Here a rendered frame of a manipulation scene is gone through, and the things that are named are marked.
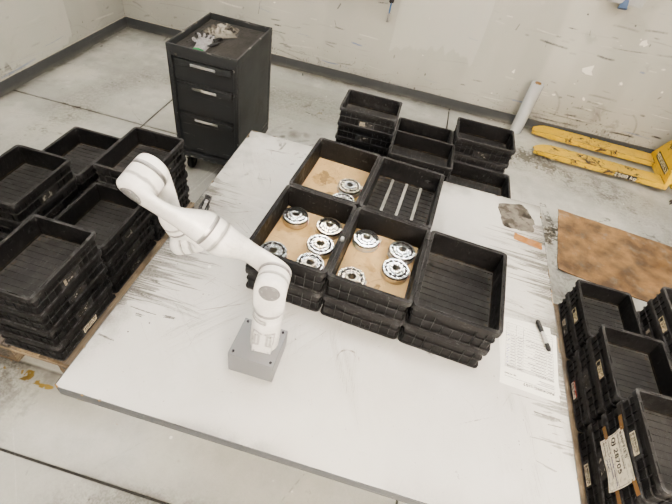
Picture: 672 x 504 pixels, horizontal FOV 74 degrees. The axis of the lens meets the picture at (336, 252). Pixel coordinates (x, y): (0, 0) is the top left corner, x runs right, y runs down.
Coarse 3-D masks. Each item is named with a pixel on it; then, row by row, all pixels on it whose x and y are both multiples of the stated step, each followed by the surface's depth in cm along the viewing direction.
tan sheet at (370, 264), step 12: (384, 240) 179; (348, 252) 172; (360, 252) 173; (372, 252) 174; (384, 252) 175; (348, 264) 167; (360, 264) 168; (372, 264) 169; (372, 276) 165; (408, 276) 168; (384, 288) 162; (396, 288) 162
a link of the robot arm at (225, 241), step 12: (216, 228) 113; (228, 228) 115; (204, 240) 113; (216, 240) 113; (228, 240) 114; (240, 240) 117; (216, 252) 115; (228, 252) 116; (240, 252) 118; (252, 252) 121; (264, 252) 122; (252, 264) 125; (264, 264) 124; (276, 264) 123
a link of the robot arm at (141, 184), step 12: (132, 168) 104; (144, 168) 104; (120, 180) 103; (132, 180) 103; (144, 180) 104; (156, 180) 106; (132, 192) 104; (144, 192) 104; (156, 192) 107; (144, 204) 107; (156, 204) 106; (168, 204) 108; (168, 216) 109; (180, 216) 109; (192, 216) 110; (204, 216) 112; (216, 216) 114; (180, 228) 111; (192, 228) 111; (204, 228) 111
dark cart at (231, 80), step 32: (192, 32) 284; (256, 32) 299; (192, 64) 266; (224, 64) 261; (256, 64) 290; (192, 96) 283; (224, 96) 276; (256, 96) 307; (192, 128) 300; (224, 128) 292; (256, 128) 326; (192, 160) 322; (224, 160) 311
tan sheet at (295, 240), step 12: (312, 216) 183; (276, 228) 175; (288, 228) 176; (312, 228) 178; (276, 240) 171; (288, 240) 172; (300, 240) 172; (336, 240) 175; (288, 252) 167; (300, 252) 168
